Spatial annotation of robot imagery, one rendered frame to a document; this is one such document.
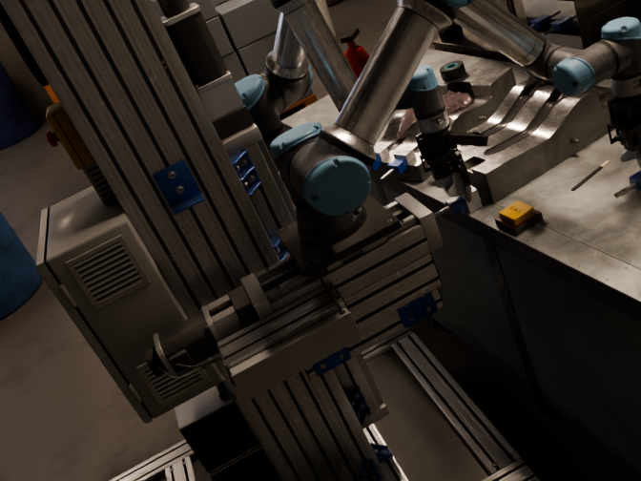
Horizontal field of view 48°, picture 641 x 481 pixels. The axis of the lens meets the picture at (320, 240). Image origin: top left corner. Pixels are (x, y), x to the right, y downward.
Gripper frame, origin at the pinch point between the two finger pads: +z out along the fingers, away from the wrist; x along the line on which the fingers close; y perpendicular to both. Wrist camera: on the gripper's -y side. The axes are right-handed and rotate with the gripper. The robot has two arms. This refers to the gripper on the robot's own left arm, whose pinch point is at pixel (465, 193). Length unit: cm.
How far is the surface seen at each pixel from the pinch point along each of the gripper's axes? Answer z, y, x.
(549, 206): 4.6, -13.4, 16.4
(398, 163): -2.3, 6.5, -28.6
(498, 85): -4, -35, -42
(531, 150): -3.3, -19.5, 1.7
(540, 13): -6, -74, -79
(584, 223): 4.6, -14.3, 28.8
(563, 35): 2, -75, -70
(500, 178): -0.9, -8.7, 3.3
